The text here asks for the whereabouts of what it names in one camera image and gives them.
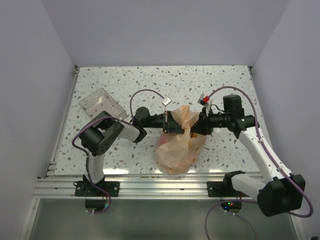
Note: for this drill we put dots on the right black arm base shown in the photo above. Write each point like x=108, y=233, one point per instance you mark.
x=224, y=188

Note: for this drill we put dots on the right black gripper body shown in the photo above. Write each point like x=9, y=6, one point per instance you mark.
x=218, y=120

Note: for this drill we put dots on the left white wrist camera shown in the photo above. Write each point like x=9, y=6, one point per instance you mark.
x=166, y=101

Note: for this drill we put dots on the orange translucent plastic bag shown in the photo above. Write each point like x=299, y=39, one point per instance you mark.
x=176, y=152

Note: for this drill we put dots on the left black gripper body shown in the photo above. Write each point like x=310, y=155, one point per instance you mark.
x=160, y=121

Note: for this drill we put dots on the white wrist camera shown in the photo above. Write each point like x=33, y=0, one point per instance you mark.
x=205, y=101
x=166, y=101

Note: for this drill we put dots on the clear plastic tray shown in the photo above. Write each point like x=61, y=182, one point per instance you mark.
x=101, y=101

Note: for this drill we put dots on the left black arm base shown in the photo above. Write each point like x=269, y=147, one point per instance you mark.
x=84, y=188

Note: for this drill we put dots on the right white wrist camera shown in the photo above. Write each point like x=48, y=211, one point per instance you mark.
x=205, y=101

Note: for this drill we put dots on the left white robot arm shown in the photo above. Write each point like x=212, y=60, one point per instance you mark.
x=103, y=130

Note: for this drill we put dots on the aluminium mounting rail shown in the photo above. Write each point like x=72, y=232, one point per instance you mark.
x=191, y=186

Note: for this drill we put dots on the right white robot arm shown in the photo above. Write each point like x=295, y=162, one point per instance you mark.
x=280, y=191

